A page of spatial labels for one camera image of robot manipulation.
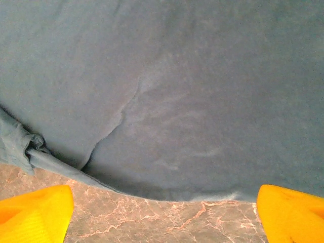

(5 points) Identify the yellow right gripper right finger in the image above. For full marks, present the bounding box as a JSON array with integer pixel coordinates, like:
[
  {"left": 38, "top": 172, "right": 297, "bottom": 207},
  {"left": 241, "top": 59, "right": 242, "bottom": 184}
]
[{"left": 257, "top": 184, "right": 324, "bottom": 243}]

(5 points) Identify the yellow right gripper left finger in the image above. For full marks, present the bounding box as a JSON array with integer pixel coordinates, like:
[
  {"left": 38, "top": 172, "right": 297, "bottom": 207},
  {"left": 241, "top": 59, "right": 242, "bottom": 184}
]
[{"left": 0, "top": 185, "right": 74, "bottom": 243}]

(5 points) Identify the blue t-shirt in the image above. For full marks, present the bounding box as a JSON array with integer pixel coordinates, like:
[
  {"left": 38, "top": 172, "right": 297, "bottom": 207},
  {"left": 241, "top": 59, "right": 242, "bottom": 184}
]
[{"left": 0, "top": 0, "right": 324, "bottom": 203}]

